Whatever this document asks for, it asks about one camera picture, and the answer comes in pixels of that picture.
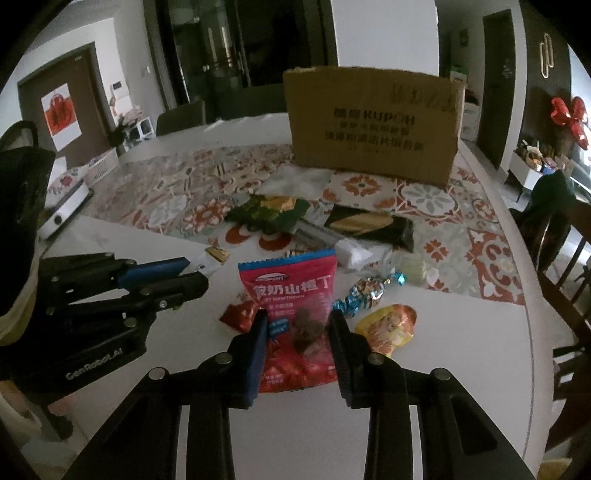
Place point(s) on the dark potted plant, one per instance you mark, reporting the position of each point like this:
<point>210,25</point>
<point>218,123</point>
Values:
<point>117,136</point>

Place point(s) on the white carton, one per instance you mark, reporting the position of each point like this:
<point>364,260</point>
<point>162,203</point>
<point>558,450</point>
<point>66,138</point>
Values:
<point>471,122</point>

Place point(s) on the yellow snack packet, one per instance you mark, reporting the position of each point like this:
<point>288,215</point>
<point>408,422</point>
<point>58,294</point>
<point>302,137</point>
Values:
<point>388,330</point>

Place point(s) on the black cloth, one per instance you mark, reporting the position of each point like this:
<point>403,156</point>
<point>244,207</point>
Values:
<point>551,194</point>

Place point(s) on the gold wall ornament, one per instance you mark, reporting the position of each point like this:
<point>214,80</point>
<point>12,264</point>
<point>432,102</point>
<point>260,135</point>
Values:
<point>545,55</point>

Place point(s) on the red snack packet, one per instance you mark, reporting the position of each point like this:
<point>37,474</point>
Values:
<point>291,295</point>

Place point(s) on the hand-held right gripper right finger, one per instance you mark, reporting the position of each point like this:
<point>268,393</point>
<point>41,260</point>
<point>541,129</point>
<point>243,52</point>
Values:
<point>340,355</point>

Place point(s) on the white sideboard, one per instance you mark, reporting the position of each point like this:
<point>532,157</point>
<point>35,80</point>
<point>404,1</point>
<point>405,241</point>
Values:
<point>526,177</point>

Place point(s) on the wooden chair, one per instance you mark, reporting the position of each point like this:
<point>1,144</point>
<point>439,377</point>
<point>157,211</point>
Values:
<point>572,295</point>

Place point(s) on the dark glass door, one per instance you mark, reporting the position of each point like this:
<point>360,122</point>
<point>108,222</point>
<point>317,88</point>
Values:
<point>240,41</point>

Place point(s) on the patterned table runner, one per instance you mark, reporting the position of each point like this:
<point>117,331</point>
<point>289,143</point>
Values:
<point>184,184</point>

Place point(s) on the red paper poster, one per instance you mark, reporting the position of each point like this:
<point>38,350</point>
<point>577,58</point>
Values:
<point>60,115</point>

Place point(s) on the blue foil candy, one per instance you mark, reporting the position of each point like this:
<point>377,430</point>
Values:
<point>364,293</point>

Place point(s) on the pale green round candy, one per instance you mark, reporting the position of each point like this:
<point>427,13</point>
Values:
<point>413,272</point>

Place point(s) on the black bag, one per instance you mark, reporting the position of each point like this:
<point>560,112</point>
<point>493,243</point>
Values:
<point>23,184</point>

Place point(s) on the small dark chair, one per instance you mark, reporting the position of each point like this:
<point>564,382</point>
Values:
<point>180,117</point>

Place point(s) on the wide dark chair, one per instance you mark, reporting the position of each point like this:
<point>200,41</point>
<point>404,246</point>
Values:
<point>251,104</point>

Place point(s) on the dark biscuit packet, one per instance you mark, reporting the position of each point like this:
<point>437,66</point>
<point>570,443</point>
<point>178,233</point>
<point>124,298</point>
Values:
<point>364,224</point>

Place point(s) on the white basket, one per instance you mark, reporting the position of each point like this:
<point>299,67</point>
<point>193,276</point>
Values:
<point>101,166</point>

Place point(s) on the small red candy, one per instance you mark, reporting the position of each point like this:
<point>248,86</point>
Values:
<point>235,316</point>

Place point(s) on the dark room door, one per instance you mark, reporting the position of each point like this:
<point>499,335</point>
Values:
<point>494,92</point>

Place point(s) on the brown door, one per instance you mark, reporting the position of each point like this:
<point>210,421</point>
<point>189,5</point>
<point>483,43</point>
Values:
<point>87,74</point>

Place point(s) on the white flat appliance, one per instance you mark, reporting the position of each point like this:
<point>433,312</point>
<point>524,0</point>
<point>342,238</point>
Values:
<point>64,217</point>

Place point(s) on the silver snack packet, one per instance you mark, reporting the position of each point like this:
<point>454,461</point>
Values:
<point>318,237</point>

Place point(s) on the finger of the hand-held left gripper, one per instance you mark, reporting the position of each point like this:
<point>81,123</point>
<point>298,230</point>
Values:
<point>178,293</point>
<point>157,270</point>

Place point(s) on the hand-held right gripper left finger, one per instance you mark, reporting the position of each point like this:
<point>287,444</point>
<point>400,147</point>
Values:
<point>258,355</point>

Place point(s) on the small white gold packet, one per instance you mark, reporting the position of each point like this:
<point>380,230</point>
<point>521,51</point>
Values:
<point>216,255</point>

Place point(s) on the brown cardboard box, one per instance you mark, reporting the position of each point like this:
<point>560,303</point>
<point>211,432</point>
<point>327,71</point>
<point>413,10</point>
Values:
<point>369,138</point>

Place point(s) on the clear plastic wrapper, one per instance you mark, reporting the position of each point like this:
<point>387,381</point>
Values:
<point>295,182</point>

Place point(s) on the floral cloth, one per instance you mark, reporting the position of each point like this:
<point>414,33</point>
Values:
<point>67,177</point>

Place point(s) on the green snack packet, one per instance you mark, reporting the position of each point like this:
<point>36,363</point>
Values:
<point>263,214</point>

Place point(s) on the small white shelf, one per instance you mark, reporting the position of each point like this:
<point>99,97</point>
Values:
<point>141,129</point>

